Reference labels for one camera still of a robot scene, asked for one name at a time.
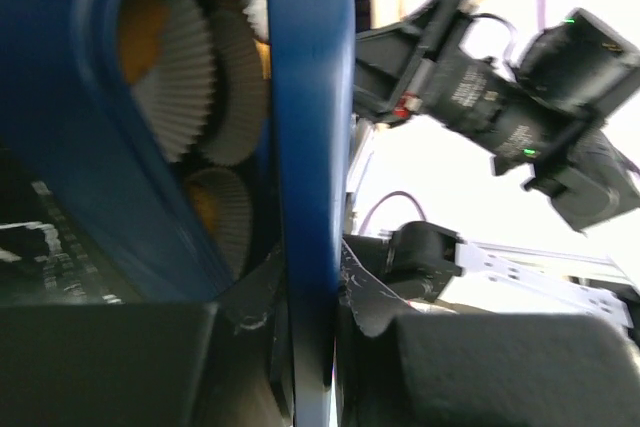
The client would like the white paper cookie cup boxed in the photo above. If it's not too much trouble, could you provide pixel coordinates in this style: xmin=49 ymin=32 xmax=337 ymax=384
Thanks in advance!
xmin=200 ymin=10 xmax=269 ymax=166

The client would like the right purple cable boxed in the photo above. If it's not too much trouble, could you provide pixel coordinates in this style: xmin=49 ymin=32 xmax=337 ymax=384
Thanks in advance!
xmin=359 ymin=0 xmax=640 ymax=236

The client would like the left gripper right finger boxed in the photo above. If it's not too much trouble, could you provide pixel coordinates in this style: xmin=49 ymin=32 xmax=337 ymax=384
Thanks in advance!
xmin=335 ymin=249 xmax=639 ymax=426

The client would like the orange leaf cookie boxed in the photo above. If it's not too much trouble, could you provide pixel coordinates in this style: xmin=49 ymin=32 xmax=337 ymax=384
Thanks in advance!
xmin=118 ymin=0 xmax=168 ymax=85

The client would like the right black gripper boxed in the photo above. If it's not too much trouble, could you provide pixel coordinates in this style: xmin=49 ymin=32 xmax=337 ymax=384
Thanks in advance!
xmin=352 ymin=0 xmax=640 ymax=178

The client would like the orange dotted round cookie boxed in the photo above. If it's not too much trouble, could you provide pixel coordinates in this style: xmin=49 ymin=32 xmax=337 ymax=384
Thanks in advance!
xmin=185 ymin=182 xmax=220 ymax=238

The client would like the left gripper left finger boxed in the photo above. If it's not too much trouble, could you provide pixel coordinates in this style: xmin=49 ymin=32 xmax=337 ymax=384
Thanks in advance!
xmin=1 ymin=251 xmax=292 ymax=426

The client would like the blue tin box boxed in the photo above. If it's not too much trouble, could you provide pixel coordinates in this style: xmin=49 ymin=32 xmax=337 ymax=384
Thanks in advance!
xmin=1 ymin=0 xmax=262 ymax=304

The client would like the blue tin lid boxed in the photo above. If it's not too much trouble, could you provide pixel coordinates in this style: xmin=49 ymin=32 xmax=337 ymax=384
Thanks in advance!
xmin=268 ymin=0 xmax=355 ymax=426

